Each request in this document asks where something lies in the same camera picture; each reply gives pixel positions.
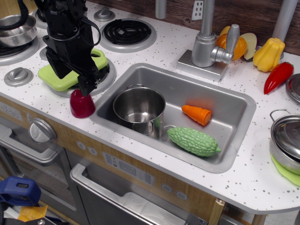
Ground dark red toy sweet potato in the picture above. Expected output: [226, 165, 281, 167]
[70, 90, 96, 119]

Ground silver stove knob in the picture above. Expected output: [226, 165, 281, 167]
[94, 6, 115, 22]
[4, 67, 33, 87]

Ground orange toy pumpkin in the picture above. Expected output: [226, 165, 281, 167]
[216, 26, 247, 60]

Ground silver rear stove knob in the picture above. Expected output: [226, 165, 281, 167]
[94, 6, 115, 22]

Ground steel bowl on stove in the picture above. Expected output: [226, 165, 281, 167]
[0, 15, 37, 47]

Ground white wall outlet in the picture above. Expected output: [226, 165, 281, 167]
[192, 0, 204, 21]

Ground blue clamp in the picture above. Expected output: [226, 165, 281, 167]
[0, 176, 41, 206]

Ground light green cutting board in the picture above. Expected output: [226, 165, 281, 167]
[38, 49, 111, 92]

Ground silver toy faucet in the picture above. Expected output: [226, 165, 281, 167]
[176, 0, 240, 82]

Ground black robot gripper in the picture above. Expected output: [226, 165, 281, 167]
[43, 13, 99, 96]

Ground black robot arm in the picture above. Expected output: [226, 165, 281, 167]
[35, 0, 102, 96]

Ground yellow toy bell pepper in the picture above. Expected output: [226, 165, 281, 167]
[253, 38, 285, 72]

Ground black coil stove burner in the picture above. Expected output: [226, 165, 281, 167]
[100, 19, 157, 53]

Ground silver dishwasher door handle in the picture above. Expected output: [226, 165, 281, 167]
[70, 164, 208, 225]

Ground green toy bitter melon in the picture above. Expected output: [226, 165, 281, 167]
[167, 127, 222, 157]

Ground toy apple slice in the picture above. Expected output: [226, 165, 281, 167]
[241, 33, 257, 61]

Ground steel pot with lid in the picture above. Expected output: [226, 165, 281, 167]
[270, 109, 300, 175]

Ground silver oven door handle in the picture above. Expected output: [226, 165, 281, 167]
[0, 124, 59, 166]

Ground orange toy carrot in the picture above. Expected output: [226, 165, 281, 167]
[181, 105, 212, 126]

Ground light green plate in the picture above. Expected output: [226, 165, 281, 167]
[271, 155, 300, 186]

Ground small steel pot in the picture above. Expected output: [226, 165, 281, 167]
[113, 84, 165, 139]

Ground red toy chili pepper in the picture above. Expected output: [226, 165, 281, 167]
[263, 62, 294, 94]

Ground steel lid at right edge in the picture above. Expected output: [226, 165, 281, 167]
[285, 74, 300, 103]

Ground silver oven dial knob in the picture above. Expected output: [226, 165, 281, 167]
[28, 118, 57, 143]

